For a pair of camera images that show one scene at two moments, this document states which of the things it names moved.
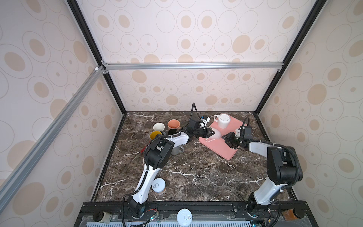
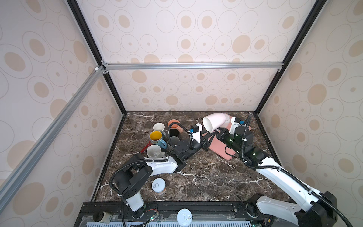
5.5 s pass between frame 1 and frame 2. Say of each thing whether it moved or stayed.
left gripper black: moved
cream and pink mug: stayed
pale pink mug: moved
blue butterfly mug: stayed
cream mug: stayed
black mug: stayed
